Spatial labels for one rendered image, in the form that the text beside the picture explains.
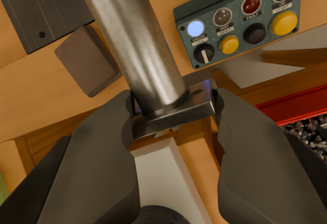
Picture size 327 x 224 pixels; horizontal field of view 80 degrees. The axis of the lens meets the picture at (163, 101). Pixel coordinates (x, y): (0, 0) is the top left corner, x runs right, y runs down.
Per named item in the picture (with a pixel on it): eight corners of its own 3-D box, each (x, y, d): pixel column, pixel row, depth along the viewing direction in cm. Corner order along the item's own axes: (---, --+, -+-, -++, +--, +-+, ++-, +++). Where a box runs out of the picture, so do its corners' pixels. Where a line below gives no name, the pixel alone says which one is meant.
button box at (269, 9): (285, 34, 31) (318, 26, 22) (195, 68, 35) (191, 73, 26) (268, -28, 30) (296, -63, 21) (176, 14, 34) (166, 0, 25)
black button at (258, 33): (263, 37, 27) (267, 41, 26) (245, 44, 27) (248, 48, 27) (263, 21, 25) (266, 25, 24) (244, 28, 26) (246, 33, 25)
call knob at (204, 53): (214, 56, 29) (216, 61, 28) (197, 63, 29) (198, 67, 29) (210, 41, 27) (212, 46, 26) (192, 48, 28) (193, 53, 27)
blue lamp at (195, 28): (206, 32, 26) (206, 31, 25) (190, 39, 27) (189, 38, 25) (201, 18, 26) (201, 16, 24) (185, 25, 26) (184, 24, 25)
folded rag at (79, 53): (125, 74, 34) (118, 76, 31) (93, 98, 36) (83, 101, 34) (92, 24, 33) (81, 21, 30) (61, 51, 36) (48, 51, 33)
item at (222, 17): (232, 21, 25) (233, 19, 24) (215, 28, 26) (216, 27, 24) (227, 7, 25) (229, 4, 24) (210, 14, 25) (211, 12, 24)
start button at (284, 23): (293, 27, 26) (298, 31, 25) (270, 36, 27) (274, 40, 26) (294, 6, 24) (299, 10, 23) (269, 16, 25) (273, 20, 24)
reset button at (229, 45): (238, 46, 28) (240, 51, 27) (221, 53, 28) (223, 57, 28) (235, 32, 26) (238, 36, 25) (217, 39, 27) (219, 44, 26)
